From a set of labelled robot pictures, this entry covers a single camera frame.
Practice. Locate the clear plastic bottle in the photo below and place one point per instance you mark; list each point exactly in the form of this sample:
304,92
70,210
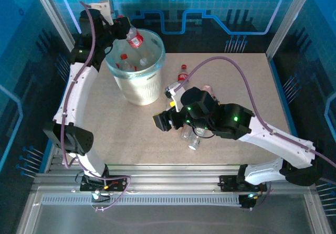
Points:
144,60

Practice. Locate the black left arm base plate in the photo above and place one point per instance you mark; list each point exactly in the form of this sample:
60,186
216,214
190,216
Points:
118,184

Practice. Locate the clear bottle green white label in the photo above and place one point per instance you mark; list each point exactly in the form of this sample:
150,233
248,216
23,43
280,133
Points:
200,131

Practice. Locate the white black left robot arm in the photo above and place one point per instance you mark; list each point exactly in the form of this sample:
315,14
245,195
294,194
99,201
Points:
76,92

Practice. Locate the white ribbed waste bin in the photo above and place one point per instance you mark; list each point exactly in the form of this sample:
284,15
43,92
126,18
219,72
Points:
141,89

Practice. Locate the small green labelled bottle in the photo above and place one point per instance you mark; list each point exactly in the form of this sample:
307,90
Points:
193,146

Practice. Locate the short cola bottle red label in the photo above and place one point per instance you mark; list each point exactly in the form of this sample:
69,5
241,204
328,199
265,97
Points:
135,41

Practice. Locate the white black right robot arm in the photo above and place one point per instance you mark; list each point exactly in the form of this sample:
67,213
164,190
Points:
278,147

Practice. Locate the pink plastic bottle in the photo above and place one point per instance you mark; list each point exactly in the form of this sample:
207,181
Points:
207,87

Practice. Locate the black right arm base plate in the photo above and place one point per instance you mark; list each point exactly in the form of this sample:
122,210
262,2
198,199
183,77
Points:
228,182

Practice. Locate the blue plastic bin liner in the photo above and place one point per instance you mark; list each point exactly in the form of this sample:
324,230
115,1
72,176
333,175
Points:
155,47

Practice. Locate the aluminium frame post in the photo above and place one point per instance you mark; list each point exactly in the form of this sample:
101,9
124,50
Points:
58,21
288,21

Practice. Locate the tall cola bottle red cap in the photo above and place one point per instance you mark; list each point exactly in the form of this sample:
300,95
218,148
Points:
182,74

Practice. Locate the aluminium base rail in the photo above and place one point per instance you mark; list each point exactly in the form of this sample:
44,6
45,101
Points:
170,179

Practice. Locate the crushed cola bottle red cap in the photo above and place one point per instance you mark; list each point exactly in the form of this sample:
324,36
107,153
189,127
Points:
124,57

